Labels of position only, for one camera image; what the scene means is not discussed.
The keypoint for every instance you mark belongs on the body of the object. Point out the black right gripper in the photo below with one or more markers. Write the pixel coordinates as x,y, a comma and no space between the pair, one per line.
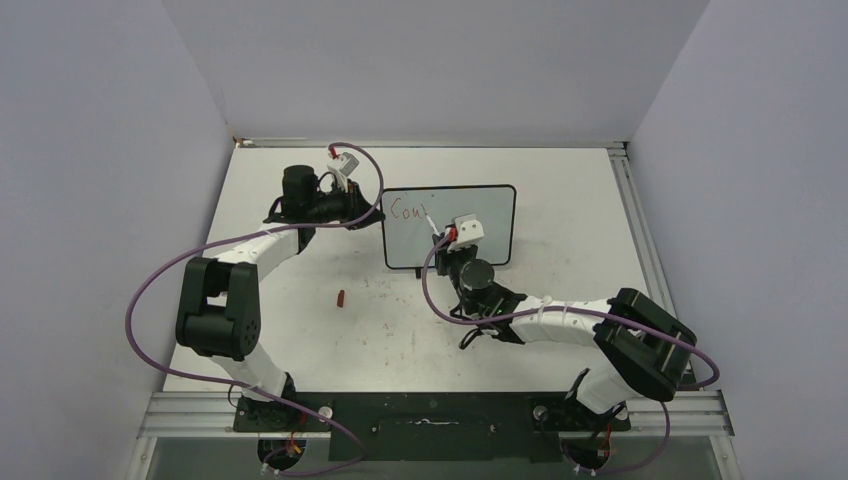
445,257

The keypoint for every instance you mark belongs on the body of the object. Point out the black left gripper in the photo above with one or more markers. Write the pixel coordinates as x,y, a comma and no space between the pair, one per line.
355,207

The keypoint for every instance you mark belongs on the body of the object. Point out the white marker pen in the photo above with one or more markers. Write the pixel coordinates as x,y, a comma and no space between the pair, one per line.
432,225

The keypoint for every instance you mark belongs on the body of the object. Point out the black framed whiteboard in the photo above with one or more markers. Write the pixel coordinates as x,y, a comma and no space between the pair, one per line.
408,237

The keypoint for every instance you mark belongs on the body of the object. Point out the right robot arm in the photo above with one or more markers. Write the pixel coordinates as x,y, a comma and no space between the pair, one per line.
646,350

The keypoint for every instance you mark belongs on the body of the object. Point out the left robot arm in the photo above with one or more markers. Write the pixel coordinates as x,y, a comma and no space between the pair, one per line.
219,312

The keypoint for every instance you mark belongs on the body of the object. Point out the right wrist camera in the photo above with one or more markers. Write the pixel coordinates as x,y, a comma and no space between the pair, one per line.
465,231

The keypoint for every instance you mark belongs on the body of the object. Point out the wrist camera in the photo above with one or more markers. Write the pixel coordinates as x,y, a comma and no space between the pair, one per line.
342,167
465,231

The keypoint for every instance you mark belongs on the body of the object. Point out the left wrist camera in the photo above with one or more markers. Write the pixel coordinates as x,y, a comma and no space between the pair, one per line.
342,167

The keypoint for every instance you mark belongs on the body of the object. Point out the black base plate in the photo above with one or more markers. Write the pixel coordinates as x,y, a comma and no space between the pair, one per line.
434,426

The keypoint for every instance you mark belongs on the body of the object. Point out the aluminium frame rail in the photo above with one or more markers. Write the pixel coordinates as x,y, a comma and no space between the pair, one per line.
428,303

